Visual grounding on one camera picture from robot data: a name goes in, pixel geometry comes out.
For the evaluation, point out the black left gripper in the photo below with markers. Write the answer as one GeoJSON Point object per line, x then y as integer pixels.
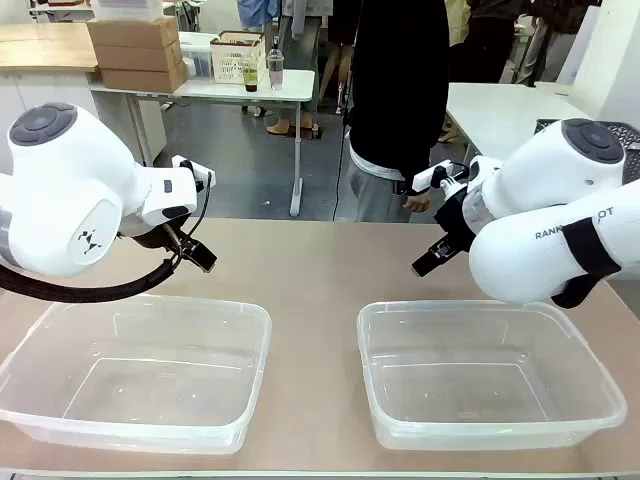
{"type": "Point", "coordinates": [167, 237]}

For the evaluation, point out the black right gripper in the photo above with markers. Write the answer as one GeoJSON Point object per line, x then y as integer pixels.
{"type": "Point", "coordinates": [456, 215]}

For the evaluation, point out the clear plastic bin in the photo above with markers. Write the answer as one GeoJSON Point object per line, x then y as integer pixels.
{"type": "Point", "coordinates": [125, 425]}
{"type": "Point", "coordinates": [475, 430]}

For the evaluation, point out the person's left forearm black sleeve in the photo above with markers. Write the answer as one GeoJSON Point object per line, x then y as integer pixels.
{"type": "Point", "coordinates": [431, 150]}

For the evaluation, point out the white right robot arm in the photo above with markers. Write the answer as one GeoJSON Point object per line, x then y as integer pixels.
{"type": "Point", "coordinates": [540, 170]}

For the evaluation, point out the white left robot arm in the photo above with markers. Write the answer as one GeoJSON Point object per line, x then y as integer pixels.
{"type": "Point", "coordinates": [65, 175]}

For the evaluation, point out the person's left hand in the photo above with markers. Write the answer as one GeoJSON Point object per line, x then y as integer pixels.
{"type": "Point", "coordinates": [417, 202]}

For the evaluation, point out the person's grey trousers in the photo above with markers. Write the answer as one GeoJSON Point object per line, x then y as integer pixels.
{"type": "Point", "coordinates": [375, 200]}

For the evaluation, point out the person's white shirt hem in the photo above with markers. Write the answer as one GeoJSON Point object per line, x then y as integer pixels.
{"type": "Point", "coordinates": [372, 167]}

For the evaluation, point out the large white table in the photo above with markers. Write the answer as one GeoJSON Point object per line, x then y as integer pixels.
{"type": "Point", "coordinates": [495, 110]}

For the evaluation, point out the bottle with dark liquid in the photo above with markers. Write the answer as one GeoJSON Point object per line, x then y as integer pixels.
{"type": "Point", "coordinates": [251, 80]}

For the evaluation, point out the brown cardboard box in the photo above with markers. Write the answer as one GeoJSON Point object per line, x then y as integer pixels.
{"type": "Point", "coordinates": [132, 32]}
{"type": "Point", "coordinates": [137, 57]}
{"type": "Point", "coordinates": [142, 79]}

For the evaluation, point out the person in black shirt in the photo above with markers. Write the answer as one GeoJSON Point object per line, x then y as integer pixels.
{"type": "Point", "coordinates": [395, 75]}

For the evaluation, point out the clear bottle pink liquid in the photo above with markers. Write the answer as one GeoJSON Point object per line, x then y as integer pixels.
{"type": "Point", "coordinates": [275, 72]}

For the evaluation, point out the white slatted crate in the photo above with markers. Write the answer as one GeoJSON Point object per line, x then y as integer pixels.
{"type": "Point", "coordinates": [235, 60]}

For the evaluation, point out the clear storage box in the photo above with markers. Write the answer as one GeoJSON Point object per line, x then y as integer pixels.
{"type": "Point", "coordinates": [197, 55]}

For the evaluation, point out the bystander in dark clothes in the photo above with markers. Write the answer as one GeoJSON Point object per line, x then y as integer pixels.
{"type": "Point", "coordinates": [480, 50]}

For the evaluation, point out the bystander with bare legs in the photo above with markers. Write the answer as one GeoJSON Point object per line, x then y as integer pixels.
{"type": "Point", "coordinates": [332, 65]}

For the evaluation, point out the bystander with tan shoes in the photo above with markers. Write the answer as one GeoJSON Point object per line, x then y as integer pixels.
{"type": "Point", "coordinates": [305, 60]}

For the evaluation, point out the white plastic container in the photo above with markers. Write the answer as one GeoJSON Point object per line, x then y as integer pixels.
{"type": "Point", "coordinates": [127, 9]}

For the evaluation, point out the wooden table top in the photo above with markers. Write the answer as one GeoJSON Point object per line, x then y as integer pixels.
{"type": "Point", "coordinates": [45, 47]}

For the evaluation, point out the white board panel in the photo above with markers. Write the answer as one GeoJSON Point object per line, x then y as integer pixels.
{"type": "Point", "coordinates": [605, 55]}

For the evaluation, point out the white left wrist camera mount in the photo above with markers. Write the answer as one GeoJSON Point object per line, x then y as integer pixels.
{"type": "Point", "coordinates": [201, 174]}

